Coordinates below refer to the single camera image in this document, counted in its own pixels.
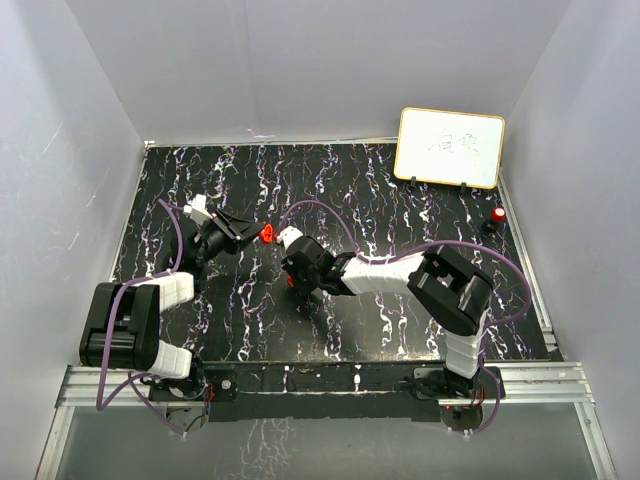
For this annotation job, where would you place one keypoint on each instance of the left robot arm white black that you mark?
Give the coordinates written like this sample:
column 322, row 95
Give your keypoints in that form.
column 122, row 330

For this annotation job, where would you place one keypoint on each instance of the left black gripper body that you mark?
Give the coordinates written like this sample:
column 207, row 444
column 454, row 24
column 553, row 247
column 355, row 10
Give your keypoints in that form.
column 217, row 239

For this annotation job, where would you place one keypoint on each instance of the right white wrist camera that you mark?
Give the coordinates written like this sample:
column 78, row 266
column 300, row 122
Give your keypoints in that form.
column 288, row 236

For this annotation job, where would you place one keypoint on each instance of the aluminium frame rail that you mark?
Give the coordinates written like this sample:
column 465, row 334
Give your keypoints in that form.
column 544, row 428

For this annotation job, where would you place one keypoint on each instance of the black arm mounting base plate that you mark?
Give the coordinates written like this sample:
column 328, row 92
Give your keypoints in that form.
column 335, row 390

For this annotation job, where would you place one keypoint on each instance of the red earbud charging case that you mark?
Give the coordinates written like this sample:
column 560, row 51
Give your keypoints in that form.
column 267, row 235

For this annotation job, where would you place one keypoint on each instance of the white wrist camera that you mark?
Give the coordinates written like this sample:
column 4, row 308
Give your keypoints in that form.
column 288, row 236
column 196, row 210

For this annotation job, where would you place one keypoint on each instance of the red emergency stop button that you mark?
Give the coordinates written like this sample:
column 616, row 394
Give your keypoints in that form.
column 495, row 220

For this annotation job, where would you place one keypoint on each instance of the small whiteboard with wooden frame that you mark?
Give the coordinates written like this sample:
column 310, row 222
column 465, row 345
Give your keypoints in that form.
column 449, row 148

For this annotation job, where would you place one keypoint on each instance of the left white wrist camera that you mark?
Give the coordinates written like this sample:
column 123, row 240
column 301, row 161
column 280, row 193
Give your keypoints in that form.
column 196, row 210

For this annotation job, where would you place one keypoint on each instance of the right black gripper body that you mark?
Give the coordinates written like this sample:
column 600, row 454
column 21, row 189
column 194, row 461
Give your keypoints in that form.
column 306, row 282

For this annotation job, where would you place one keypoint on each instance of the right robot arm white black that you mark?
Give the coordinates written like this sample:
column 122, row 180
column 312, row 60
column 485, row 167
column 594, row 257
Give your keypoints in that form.
column 454, row 292

